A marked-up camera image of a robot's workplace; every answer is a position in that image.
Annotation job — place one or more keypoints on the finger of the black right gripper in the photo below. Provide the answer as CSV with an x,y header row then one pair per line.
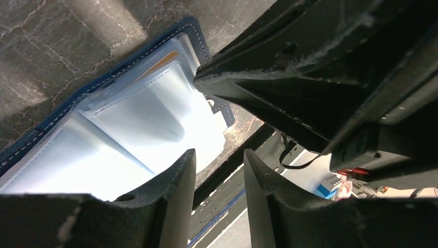
x,y
315,81

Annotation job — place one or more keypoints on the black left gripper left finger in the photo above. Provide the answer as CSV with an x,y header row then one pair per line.
x,y
156,214

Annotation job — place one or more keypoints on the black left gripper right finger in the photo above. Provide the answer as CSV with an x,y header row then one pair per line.
x,y
281,214

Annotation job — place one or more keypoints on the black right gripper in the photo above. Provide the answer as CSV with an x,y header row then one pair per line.
x,y
399,151

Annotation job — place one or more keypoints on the blue leather card holder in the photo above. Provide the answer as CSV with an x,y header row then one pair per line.
x,y
115,133

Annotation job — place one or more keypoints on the gold VIP card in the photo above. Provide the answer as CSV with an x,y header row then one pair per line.
x,y
167,58

